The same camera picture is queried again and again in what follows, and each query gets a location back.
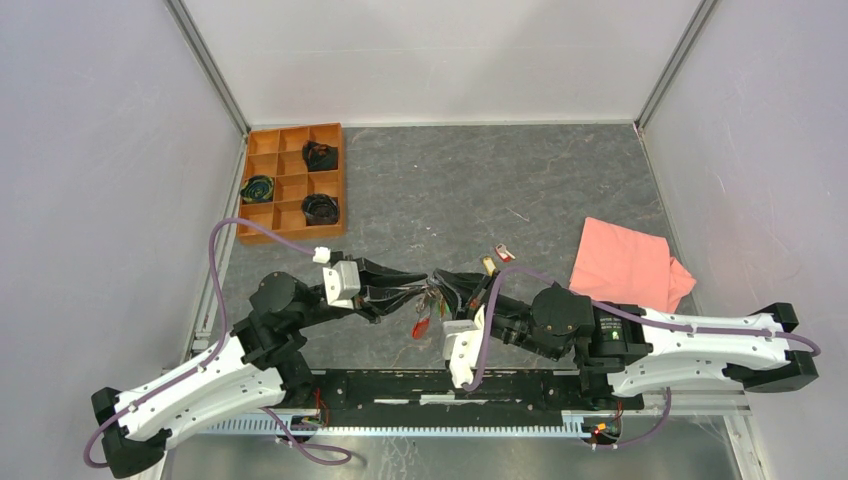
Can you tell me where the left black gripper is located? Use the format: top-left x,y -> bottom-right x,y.
293,254 -> 432,328

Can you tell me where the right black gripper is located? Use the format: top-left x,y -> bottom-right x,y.
433,268 -> 563,361

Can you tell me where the steel key holder red handle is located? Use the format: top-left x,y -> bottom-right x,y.
411,280 -> 461,340

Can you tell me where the red key tag with ring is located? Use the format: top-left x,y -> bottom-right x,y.
494,243 -> 516,263

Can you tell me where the yellow key tag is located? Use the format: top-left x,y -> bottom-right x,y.
481,256 -> 497,276

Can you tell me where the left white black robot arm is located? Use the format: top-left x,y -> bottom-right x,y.
84,255 -> 427,479

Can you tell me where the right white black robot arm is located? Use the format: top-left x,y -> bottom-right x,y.
427,270 -> 820,408

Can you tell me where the black rolled item bottom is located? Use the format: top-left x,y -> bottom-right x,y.
301,193 -> 340,226

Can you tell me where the orange compartment tray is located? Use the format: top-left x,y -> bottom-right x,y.
237,123 -> 347,240

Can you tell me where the black rolled item top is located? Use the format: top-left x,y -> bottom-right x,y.
301,140 -> 339,172

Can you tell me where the pink folded cloth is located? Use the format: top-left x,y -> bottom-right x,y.
569,217 -> 696,313

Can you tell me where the green black rolled item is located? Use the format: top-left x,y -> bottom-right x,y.
239,175 -> 275,205

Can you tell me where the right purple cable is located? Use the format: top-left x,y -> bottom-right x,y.
459,266 -> 823,450

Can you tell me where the purple cable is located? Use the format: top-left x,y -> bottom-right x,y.
459,266 -> 823,450
83,218 -> 354,470

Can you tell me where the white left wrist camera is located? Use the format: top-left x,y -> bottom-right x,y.
313,247 -> 361,310

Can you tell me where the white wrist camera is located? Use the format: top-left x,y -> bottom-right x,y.
442,304 -> 487,391
313,247 -> 361,310

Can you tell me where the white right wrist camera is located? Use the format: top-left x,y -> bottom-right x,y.
442,304 -> 487,391

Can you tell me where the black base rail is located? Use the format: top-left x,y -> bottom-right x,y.
277,369 -> 644,428

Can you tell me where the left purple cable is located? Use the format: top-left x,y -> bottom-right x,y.
83,218 -> 354,470

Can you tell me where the white slotted cable duct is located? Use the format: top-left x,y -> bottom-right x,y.
200,411 -> 608,440

